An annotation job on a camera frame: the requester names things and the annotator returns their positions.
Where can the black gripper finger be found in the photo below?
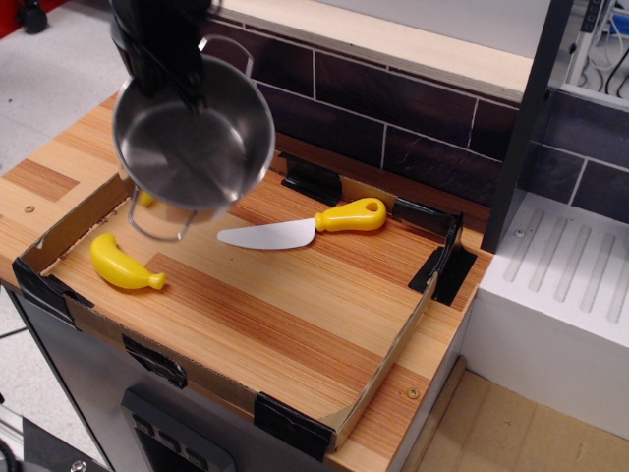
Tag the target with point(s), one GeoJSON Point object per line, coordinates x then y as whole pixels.
{"type": "Point", "coordinates": [191, 93]}

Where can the grey oven control panel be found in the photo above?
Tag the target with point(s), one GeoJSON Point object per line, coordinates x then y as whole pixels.
{"type": "Point", "coordinates": [169, 445]}

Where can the yellow plastic toy banana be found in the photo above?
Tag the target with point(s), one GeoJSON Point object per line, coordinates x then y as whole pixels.
{"type": "Point", "coordinates": [120, 269]}

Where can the cardboard fence with black tape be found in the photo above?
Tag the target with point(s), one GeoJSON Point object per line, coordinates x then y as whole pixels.
{"type": "Point", "coordinates": [316, 358]}

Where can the yellow handled toy knife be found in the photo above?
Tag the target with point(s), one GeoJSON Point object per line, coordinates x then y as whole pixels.
{"type": "Point", "coordinates": [367, 214]}

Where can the stainless steel pot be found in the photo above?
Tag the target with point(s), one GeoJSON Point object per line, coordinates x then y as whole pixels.
{"type": "Point", "coordinates": [182, 167]}

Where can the light wooden shelf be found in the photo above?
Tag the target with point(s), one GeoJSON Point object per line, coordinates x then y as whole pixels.
{"type": "Point", "coordinates": [433, 56]}

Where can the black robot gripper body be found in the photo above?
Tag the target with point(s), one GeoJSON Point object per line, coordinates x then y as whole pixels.
{"type": "Point", "coordinates": [159, 40]}

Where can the white toy sink drainboard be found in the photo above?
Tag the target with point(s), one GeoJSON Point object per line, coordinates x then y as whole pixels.
{"type": "Point", "coordinates": [550, 318]}

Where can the dark grey vertical post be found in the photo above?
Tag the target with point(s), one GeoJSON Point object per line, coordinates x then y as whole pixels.
{"type": "Point", "coordinates": [530, 124]}

